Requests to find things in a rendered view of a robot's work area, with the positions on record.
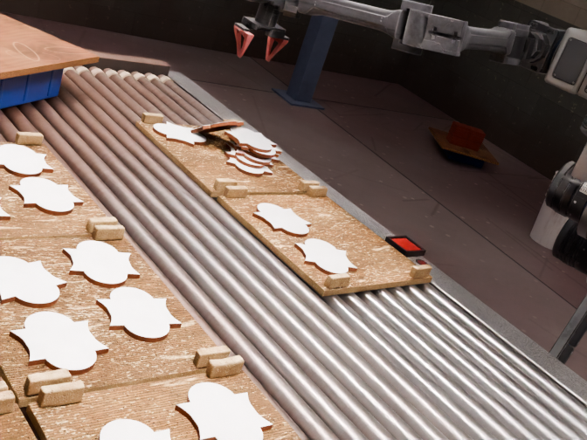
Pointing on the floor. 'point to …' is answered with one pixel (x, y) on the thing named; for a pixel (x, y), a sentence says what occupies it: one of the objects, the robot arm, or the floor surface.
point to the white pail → (547, 226)
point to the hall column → (309, 63)
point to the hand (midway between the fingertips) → (254, 56)
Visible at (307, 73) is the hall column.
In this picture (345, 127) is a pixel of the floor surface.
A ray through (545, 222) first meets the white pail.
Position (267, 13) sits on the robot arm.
